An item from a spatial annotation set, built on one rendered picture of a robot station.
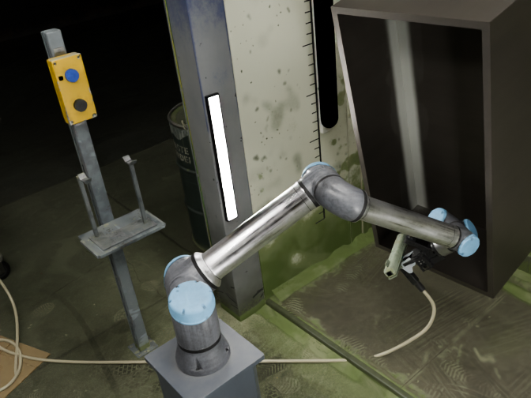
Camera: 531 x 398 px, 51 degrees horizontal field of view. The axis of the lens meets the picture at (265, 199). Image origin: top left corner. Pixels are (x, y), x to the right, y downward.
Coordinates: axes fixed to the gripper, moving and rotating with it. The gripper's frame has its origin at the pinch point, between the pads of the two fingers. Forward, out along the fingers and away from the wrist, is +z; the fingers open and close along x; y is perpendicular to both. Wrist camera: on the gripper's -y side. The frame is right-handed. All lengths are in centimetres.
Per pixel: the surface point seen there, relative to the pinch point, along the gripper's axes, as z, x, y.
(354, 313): 51, 18, 20
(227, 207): 48, -1, -67
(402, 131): -26, 38, -39
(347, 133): 14, 77, -49
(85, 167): 60, -37, -122
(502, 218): -51, -6, 1
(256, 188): 42, 18, -63
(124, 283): 100, -34, -73
